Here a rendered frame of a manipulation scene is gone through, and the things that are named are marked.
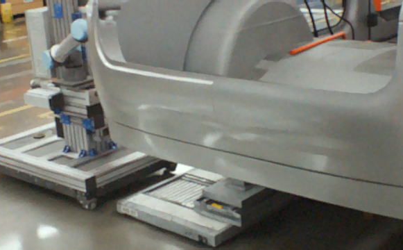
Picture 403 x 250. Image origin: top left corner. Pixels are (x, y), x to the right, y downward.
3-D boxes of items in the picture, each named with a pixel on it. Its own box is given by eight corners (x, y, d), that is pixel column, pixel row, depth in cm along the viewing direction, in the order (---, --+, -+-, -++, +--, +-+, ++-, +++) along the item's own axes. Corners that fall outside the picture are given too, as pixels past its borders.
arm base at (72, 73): (58, 80, 433) (57, 65, 430) (77, 75, 443) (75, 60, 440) (73, 82, 423) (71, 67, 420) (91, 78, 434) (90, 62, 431)
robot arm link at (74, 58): (87, 63, 430) (84, 42, 426) (69, 67, 421) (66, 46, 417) (75, 61, 438) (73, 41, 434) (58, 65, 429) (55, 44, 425)
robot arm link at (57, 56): (64, 68, 428) (106, 30, 389) (44, 73, 418) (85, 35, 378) (56, 51, 429) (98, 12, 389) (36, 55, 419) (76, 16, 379)
